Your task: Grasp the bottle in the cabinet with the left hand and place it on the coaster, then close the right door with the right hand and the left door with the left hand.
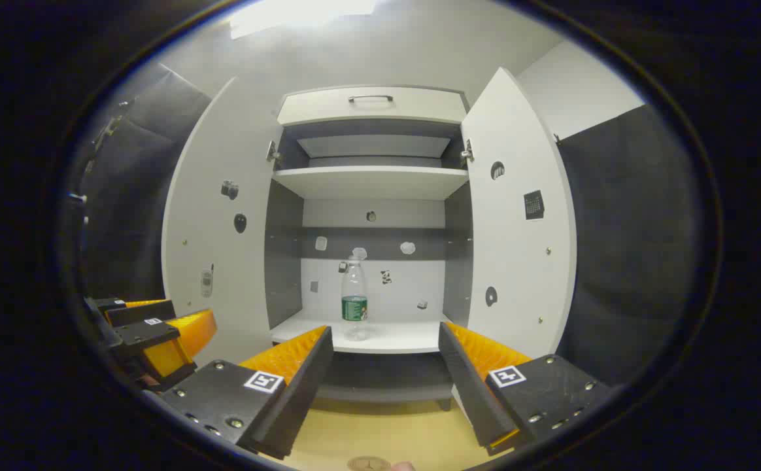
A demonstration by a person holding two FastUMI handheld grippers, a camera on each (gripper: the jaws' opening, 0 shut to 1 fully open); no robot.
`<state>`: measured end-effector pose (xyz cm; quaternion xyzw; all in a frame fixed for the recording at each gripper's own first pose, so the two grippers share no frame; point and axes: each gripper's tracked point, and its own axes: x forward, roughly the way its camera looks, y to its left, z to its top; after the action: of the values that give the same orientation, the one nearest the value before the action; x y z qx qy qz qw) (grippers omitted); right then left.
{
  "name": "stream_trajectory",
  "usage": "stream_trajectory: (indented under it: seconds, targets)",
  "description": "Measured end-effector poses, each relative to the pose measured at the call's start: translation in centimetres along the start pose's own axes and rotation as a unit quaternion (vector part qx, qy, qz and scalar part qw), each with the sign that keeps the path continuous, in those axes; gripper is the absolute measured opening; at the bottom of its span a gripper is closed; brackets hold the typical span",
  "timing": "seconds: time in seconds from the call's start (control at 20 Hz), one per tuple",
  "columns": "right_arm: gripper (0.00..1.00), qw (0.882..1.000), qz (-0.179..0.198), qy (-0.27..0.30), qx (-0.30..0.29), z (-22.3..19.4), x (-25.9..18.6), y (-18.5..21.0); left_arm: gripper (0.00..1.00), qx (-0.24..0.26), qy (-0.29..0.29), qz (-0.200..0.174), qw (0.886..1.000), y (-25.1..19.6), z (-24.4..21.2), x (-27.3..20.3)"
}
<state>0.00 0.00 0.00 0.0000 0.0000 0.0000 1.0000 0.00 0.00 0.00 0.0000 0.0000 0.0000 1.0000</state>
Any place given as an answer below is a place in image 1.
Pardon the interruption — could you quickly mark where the clear plastic bottle green label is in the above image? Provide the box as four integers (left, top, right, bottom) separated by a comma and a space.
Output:
340, 255, 369, 342

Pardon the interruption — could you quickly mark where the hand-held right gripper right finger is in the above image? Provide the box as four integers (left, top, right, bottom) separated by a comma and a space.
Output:
438, 321, 613, 457

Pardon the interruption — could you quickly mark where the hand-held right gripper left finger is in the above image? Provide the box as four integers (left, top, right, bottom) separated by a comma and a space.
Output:
158, 325, 334, 461

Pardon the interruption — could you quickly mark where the white cabinet drawer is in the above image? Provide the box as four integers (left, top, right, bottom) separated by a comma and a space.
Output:
277, 85, 469, 126

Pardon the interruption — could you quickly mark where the white and grey cabinet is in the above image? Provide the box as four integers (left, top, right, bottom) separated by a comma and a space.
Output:
264, 85, 474, 411

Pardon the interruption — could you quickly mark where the black backdrop cloth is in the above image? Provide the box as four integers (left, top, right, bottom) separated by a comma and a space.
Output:
554, 103, 702, 387
76, 62, 214, 308

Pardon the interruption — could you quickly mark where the white cabinet door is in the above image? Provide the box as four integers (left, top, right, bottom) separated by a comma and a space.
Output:
161, 77, 283, 367
460, 65, 579, 359

